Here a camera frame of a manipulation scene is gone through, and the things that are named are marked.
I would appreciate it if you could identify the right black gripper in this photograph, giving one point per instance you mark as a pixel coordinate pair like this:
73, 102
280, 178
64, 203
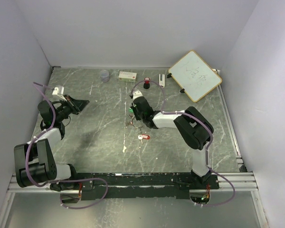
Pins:
133, 108

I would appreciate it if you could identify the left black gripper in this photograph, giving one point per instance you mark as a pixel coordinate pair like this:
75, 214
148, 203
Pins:
79, 105

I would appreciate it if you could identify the wire keyring with keys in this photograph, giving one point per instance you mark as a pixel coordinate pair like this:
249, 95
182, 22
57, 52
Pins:
131, 121

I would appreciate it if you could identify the red tagged key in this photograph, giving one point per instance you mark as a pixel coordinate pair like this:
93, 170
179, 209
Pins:
143, 137

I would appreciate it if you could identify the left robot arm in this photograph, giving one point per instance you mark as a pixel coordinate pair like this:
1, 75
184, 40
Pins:
34, 160

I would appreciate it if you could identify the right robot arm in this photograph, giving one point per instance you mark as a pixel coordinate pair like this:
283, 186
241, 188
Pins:
194, 128

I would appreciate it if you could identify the red black stamp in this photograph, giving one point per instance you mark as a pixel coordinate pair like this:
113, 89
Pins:
146, 84

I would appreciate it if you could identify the white stapler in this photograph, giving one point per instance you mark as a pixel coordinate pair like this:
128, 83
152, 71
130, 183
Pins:
162, 80

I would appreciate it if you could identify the white green staples box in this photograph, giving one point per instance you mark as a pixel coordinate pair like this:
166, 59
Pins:
127, 76

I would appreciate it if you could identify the clear plastic cup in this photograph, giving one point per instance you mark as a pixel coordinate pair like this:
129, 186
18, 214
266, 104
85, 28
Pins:
105, 76

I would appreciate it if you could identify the yellow framed whiteboard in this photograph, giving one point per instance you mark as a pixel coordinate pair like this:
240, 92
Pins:
194, 76

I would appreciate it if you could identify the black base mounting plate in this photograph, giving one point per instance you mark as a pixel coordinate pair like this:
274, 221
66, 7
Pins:
136, 185

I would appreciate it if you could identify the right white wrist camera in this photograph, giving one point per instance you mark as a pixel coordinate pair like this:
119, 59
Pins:
137, 93

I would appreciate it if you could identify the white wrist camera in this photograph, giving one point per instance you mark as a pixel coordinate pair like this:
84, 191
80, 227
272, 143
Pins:
137, 93
58, 91

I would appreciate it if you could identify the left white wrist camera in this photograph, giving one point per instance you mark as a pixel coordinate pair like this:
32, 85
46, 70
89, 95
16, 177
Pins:
58, 91

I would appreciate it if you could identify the aluminium rail frame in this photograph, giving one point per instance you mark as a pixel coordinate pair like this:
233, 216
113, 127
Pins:
229, 181

